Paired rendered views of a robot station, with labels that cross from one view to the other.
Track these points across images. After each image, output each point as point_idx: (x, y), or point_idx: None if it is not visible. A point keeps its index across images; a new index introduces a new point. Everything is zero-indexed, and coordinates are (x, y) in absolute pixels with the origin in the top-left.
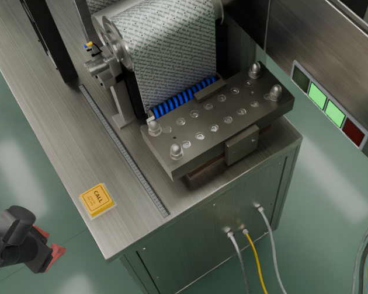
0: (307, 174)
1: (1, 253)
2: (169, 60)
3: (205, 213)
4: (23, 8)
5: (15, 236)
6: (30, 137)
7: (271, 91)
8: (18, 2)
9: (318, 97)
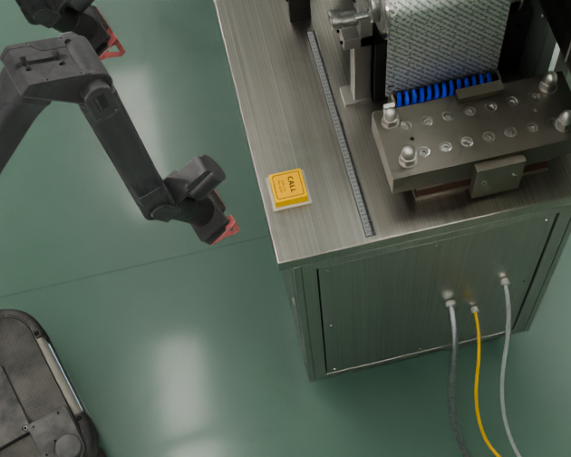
0: None
1: (179, 202)
2: (436, 38)
3: (421, 253)
4: None
5: (199, 189)
6: (200, 79)
7: (559, 116)
8: None
9: None
